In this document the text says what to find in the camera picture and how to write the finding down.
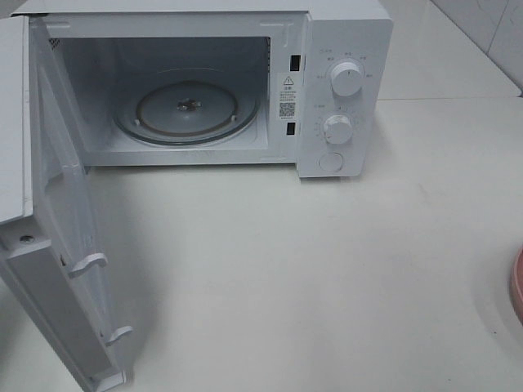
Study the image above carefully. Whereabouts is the upper white power knob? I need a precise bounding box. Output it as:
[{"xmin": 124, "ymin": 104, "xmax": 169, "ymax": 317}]
[{"xmin": 329, "ymin": 59, "xmax": 364, "ymax": 97}]

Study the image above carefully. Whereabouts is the white microwave oven body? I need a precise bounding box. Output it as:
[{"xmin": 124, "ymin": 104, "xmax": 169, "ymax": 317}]
[{"xmin": 15, "ymin": 1, "xmax": 393, "ymax": 178}]

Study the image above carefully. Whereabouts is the round white door button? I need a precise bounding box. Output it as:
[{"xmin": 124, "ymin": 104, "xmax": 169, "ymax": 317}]
[{"xmin": 319, "ymin": 153, "xmax": 344, "ymax": 172}]

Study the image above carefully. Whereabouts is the pink round plate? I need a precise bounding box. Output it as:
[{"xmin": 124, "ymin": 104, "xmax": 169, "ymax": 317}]
[{"xmin": 510, "ymin": 249, "xmax": 523, "ymax": 323}]

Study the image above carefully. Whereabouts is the glass microwave turntable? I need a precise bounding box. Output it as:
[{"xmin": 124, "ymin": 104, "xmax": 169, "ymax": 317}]
[{"xmin": 113, "ymin": 68, "xmax": 266, "ymax": 146}]

